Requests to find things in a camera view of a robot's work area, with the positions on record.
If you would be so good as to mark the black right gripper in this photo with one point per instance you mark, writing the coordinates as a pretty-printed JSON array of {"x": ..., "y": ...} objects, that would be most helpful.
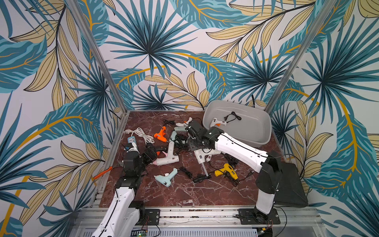
[{"x": 192, "y": 130}]

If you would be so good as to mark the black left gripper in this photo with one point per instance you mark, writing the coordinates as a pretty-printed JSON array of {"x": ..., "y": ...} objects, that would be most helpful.
[{"x": 149, "y": 159}]

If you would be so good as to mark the white orange-trigger glue gun front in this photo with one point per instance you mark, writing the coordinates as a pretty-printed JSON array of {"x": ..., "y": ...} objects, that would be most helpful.
[{"x": 216, "y": 122}]

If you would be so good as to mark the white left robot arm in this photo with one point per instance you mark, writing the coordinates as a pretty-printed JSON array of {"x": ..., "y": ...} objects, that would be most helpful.
[{"x": 124, "y": 213}]

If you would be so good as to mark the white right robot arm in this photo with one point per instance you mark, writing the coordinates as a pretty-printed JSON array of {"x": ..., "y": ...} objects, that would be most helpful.
[{"x": 269, "y": 169}]

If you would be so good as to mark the white glue gun at back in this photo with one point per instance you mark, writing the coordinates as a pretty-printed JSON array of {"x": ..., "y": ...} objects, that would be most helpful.
[{"x": 185, "y": 123}]

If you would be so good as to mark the mint green large glue gun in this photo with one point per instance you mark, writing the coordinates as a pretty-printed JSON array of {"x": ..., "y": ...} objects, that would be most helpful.
[{"x": 177, "y": 136}]

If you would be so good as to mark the mint green small glue gun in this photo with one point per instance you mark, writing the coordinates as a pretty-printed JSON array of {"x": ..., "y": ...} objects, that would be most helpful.
[{"x": 166, "y": 179}]

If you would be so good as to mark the large white pink-tip glue gun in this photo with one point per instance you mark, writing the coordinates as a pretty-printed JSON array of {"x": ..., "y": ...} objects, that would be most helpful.
[{"x": 170, "y": 158}]

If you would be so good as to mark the orange small glue gun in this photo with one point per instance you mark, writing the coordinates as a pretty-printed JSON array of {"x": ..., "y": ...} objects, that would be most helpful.
[{"x": 160, "y": 136}]

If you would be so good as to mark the yellow glue gun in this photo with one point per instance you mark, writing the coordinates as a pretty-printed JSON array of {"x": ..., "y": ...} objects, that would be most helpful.
[{"x": 227, "y": 169}]

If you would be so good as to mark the grey plastic storage box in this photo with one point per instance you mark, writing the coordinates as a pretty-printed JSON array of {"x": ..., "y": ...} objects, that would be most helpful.
[{"x": 249, "y": 125}]

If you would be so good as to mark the blue white power strip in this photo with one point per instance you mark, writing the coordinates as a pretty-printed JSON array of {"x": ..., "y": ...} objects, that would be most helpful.
[{"x": 131, "y": 140}]

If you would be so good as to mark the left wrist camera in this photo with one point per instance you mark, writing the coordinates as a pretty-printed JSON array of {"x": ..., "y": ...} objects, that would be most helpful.
[{"x": 131, "y": 147}]

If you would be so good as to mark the orange handled pliers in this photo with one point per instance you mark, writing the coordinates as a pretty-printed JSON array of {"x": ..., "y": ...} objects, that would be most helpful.
[{"x": 103, "y": 173}]

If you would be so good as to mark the aluminium front rail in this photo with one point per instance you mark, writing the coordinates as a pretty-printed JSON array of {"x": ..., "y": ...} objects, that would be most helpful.
[{"x": 221, "y": 221}]

